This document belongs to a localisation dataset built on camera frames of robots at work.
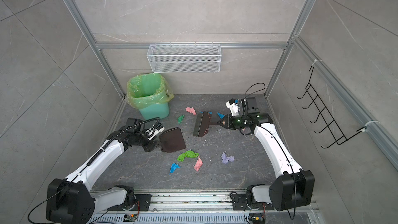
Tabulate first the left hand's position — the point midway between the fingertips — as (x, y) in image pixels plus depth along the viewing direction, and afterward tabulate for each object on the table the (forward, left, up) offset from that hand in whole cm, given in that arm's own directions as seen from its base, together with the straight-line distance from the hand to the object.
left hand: (156, 136), depth 84 cm
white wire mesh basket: (+47, -15, +18) cm, 53 cm away
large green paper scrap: (-6, -18, -10) cm, 21 cm away
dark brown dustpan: (+3, -7, -12) cm, 14 cm away
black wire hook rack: (-5, -79, +21) cm, 82 cm away
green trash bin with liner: (+35, +10, -2) cm, 36 cm away
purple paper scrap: (-11, -38, -10) cm, 41 cm away
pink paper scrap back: (+26, -19, -10) cm, 33 cm away
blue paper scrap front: (-14, -10, -10) cm, 20 cm away
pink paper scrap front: (-12, -23, -11) cm, 29 cm away
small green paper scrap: (+18, -11, -10) cm, 24 cm away
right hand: (+1, -35, +11) cm, 36 cm away
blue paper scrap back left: (+25, -32, -12) cm, 43 cm away
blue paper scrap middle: (+21, -39, -11) cm, 46 cm away
